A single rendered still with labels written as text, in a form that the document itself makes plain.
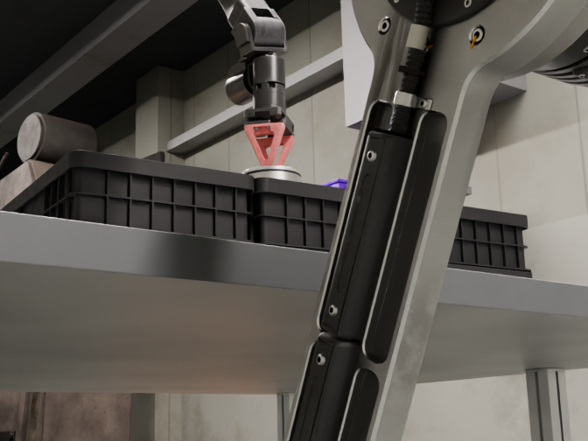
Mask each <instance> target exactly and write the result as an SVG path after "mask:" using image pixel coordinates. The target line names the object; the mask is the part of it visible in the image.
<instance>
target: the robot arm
mask: <svg viewBox="0 0 588 441"><path fill-rule="evenodd" d="M218 1H219V3H220V5H221V6H222V8H223V10H224V11H225V13H226V15H227V19H228V22H229V24H230V25H231V27H232V28H233V30H232V31H231V33H232V35H233V36H234V38H235V41H236V46H237V47H239V48H240V53H241V57H240V58H239V59H238V62H237V63H235V64H234V65H233V66H231V67H230V68H229V69H228V70H227V77H228V80H227V82H226V86H225V89H226V94H227V97H228V99H229V100H230V101H231V102H232V103H234V104H235V105H238V106H243V105H246V104H248V103H250V102H253V109H246V110H244V118H247V121H246V122H245V123H244V130H245V132H246V134H247V136H248V139H249V141H250V143H251V145H252V147H253V149H254V151H255V154H256V156H257V158H258V160H259V162H260V165H261V166H265V165H273V162H274V160H275V157H276V154H277V150H278V147H279V146H281V145H283V149H282V152H281V154H280V157H279V159H278V161H277V164H276V165H281V166H283V165H284V161H285V159H286V158H287V156H288V154H289V152H290V150H291V147H292V145H293V144H294V142H295V135H294V133H293V132H294V124H293V122H292V121H291V119H290V118H289V117H288V116H287V115H286V93H285V60H284V59H283V58H281V57H280V56H282V55H284V54H286V53H287V52H288V51H289V50H288V46H287V41H286V37H285V36H286V31H285V27H284V23H283V21H282V20H281V19H280V17H279V16H278V15H277V13H276V12H275V11H274V9H270V7H269V6H268V5H267V4H266V3H265V1H264V0H218ZM265 136H267V138H259V139H256V137H265ZM269 147H271V148H270V152H269V155H268V153H267V151H266V149H267V148H269Z"/></svg>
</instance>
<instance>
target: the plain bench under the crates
mask: <svg viewBox="0 0 588 441"><path fill-rule="evenodd" d="M328 256H329V253H326V252H318V251H312V250H305V249H298V248H285V247H278V246H271V245H264V244H257V243H250V242H243V241H230V240H223V239H216V238H209V237H202V236H195V235H189V234H175V233H168V232H161V231H154V230H148V229H141V228H133V227H120V226H113V225H106V224H100V223H93V222H85V221H78V220H65V219H59V218H52V217H45V216H37V215H30V214H23V213H11V212H4V211H0V392H80V393H159V394H239V395H276V396H277V438H278V441H284V434H285V430H286V426H287V423H288V419H289V415H290V412H291V405H292V402H293V398H294V395H295V391H296V387H297V384H298V377H299V374H300V370H301V366H302V362H303V358H304V355H305V349H306V345H307V341H308V338H309V334H310V330H311V327H312V321H313V317H314V313H315V310H316V306H317V302H318V298H319V292H320V288H321V284H322V281H323V277H324V274H325V270H326V264H327V260H328ZM582 368H588V286H586V285H579V284H572V283H559V282H552V281H545V280H538V279H531V278H525V277H518V276H504V275H497V274H490V273H484V272H477V271H470V270H462V269H449V268H447V269H446V272H445V275H444V281H443V285H442V288H441V291H440V295H439V299H438V302H437V308H436V311H435V315H434V319H433V321H432V325H431V329H430V335H429V338H428V341H427V345H426V348H425V352H424V355H423V361H422V365H421V368H420V371H419V375H418V378H417V382H416V384H418V383H428V382H447V381H456V380H466V379H476V378H486V377H495V376H505V375H524V374H526V382H527V392H528V413H529V423H530V434H531V441H571V428H570V419H569V409H568V400H567V390H566V380H565V370H572V369H582Z"/></svg>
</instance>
